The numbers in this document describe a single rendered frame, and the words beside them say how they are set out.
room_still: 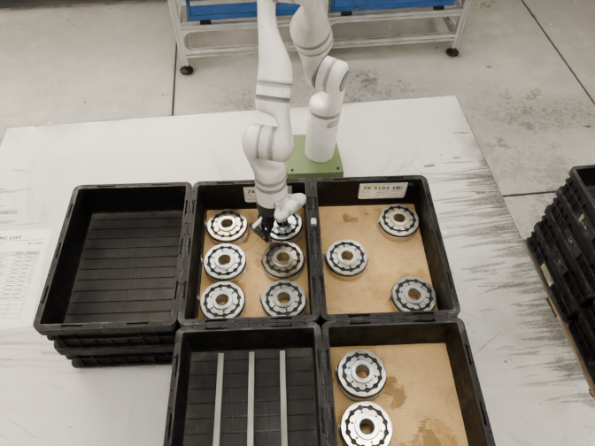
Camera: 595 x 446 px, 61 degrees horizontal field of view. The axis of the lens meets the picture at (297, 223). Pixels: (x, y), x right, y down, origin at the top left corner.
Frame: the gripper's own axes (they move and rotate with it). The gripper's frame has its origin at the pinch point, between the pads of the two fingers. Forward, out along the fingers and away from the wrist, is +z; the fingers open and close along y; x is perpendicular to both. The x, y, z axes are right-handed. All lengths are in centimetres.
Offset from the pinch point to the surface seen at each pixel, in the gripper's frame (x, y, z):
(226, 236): -7.3, 9.6, -0.6
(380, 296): 30.6, -5.1, 2.4
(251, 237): -4.1, 4.1, 2.4
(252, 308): 10.8, 18.0, 2.5
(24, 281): -46, 51, 15
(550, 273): 58, -91, 65
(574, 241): 58, -91, 43
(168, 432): 22, 49, -7
